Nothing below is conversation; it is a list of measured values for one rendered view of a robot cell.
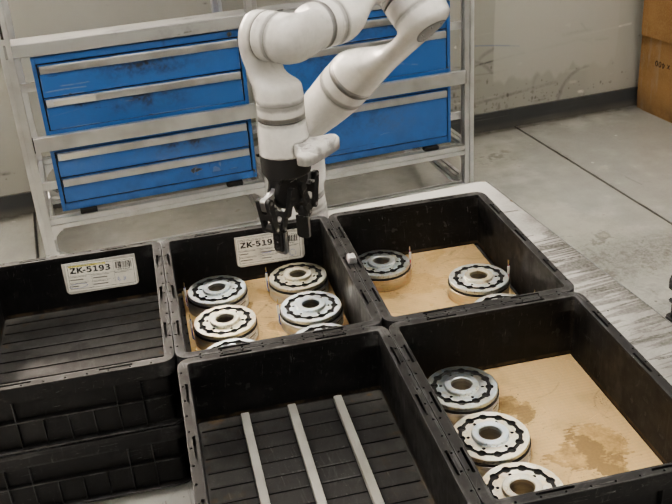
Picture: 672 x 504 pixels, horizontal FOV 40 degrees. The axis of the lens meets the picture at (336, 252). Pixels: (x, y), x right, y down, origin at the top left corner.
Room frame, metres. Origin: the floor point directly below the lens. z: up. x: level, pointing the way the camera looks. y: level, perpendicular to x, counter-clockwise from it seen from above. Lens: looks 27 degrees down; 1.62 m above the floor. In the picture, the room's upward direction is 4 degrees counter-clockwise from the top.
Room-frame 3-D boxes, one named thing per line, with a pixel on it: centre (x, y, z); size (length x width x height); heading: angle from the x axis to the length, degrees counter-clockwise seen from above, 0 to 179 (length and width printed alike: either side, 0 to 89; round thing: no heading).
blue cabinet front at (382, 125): (3.37, -0.15, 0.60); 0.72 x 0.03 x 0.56; 106
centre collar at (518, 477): (0.84, -0.20, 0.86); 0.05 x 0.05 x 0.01
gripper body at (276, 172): (1.29, 0.07, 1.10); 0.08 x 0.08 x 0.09
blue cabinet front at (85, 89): (3.14, 0.62, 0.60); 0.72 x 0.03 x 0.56; 106
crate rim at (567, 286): (1.36, -0.17, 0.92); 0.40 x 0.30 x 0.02; 11
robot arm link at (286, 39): (1.31, 0.04, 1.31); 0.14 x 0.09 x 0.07; 137
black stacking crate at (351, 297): (1.30, 0.12, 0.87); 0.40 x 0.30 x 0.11; 11
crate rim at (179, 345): (1.30, 0.12, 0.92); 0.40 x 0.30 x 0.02; 11
